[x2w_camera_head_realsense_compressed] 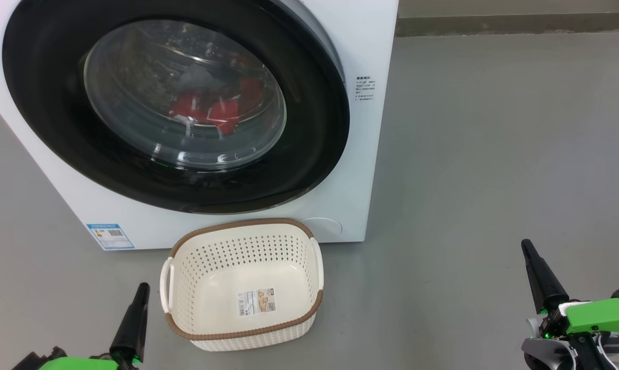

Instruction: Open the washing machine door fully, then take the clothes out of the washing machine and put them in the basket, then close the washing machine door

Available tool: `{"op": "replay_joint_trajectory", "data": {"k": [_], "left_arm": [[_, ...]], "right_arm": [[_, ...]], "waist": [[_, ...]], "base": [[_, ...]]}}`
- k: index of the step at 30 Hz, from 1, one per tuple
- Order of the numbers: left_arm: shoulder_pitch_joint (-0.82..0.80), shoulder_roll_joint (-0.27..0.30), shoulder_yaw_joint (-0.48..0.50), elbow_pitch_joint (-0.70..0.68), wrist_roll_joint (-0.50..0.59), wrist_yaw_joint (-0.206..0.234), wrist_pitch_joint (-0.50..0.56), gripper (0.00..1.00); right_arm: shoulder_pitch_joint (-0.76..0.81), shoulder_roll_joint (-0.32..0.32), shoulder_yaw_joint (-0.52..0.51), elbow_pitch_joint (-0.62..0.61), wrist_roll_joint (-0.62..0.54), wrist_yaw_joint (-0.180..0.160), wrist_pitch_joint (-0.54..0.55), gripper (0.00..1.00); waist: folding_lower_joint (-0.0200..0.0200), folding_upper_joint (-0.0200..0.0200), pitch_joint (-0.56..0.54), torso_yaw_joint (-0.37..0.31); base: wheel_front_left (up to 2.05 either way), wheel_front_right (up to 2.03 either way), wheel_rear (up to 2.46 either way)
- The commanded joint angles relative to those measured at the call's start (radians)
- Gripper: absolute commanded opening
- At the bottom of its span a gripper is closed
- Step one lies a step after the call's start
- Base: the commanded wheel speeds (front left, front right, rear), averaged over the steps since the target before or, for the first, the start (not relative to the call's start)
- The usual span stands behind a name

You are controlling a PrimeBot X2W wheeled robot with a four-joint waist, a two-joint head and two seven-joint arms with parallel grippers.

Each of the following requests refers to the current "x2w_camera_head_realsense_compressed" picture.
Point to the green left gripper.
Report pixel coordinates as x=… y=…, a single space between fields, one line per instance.
x=78 y=364

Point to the printed product label sticker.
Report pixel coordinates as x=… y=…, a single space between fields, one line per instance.
x=256 y=301

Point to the white front-load washing machine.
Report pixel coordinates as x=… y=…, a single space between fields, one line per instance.
x=361 y=154

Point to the round white filter cover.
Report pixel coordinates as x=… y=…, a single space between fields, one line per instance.
x=324 y=228

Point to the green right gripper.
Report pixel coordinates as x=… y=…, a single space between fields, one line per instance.
x=597 y=316

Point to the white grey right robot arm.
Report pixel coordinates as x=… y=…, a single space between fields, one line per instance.
x=546 y=354

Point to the black round washer door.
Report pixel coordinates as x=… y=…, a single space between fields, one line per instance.
x=47 y=103

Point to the blue energy label sticker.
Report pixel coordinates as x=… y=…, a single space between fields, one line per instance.
x=110 y=236

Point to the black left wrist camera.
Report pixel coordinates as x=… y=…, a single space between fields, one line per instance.
x=47 y=353

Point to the grey wall baseboard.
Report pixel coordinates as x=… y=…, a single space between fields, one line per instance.
x=515 y=24

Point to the red and white garment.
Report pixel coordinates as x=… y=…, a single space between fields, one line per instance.
x=227 y=110

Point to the cream laundry basket brown rim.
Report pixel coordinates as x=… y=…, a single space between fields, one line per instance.
x=212 y=288

